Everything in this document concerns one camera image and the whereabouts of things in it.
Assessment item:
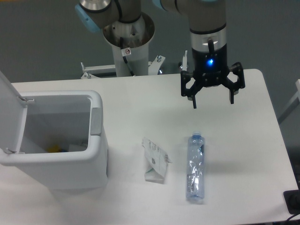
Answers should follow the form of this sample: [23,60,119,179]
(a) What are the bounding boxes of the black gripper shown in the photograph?
[180,44,246,109]

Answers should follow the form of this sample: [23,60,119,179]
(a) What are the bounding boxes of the clear plastic water bottle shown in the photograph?
[186,131,205,203]

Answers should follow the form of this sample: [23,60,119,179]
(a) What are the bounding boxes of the white paper carton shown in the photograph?
[142,137,172,184]

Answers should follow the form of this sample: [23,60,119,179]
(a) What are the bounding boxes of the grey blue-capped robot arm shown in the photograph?
[75,0,245,102]

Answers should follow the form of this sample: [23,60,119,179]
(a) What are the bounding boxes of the white trash can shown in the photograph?
[0,90,108,189]

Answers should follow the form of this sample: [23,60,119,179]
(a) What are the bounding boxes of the yellow trash item in bin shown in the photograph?
[46,145,62,153]

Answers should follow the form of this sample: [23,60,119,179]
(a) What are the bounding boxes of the black device at table edge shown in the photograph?
[283,190,300,214]

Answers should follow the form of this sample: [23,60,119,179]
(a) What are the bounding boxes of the white metal base frame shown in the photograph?
[80,50,189,79]

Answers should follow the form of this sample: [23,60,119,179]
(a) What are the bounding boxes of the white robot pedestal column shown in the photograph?
[103,12,155,77]

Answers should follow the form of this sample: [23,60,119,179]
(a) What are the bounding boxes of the white frame at right edge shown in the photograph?
[277,79,300,125]

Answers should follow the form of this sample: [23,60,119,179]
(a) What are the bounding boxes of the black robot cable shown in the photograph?
[120,37,136,77]

